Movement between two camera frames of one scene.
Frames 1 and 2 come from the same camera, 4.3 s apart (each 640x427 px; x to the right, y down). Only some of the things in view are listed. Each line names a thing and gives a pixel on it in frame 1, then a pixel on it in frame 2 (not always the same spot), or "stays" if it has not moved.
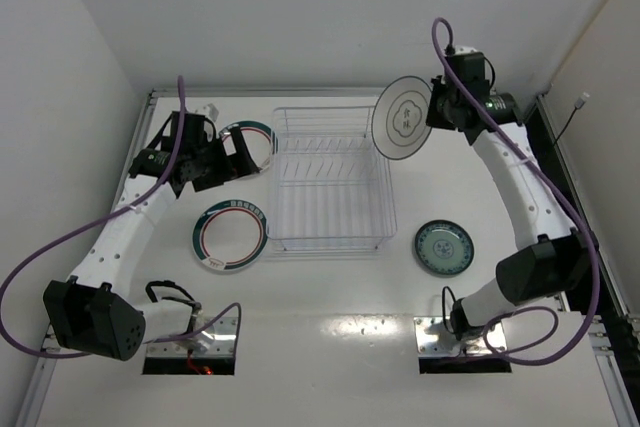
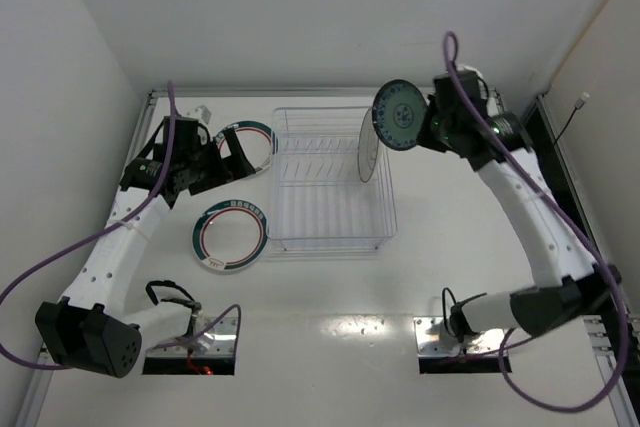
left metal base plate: x=215 y=337 stays
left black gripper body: x=215 y=163 stays
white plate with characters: x=399 y=117 → x=368 y=146
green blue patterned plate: x=444 y=247 → x=398 y=113
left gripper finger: x=243 y=162 stays
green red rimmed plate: x=260 y=139 stays
